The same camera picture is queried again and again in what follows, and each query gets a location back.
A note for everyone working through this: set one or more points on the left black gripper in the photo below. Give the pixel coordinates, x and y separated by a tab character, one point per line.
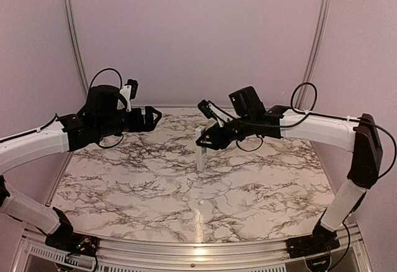
149	124

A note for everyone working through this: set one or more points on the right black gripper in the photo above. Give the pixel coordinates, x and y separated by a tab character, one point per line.
218	140

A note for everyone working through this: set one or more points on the white remote control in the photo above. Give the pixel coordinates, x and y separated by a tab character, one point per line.
201	152

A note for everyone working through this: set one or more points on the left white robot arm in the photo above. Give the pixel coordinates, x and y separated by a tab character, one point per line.
107	112

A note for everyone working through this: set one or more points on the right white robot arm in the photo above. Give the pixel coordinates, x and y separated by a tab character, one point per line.
356	135

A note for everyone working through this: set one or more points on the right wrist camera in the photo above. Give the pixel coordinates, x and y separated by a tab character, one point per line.
211	111

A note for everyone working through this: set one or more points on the right aluminium corner post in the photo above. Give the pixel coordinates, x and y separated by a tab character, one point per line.
324	8

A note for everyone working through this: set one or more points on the aluminium corner post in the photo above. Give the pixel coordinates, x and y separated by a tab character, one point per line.
324	8
73	37

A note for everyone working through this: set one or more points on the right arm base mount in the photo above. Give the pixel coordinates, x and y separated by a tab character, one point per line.
310	245

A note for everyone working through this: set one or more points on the left aluminium corner post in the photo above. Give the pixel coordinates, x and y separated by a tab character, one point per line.
73	37

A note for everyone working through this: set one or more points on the aluminium front rail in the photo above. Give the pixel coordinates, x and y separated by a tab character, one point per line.
116	254

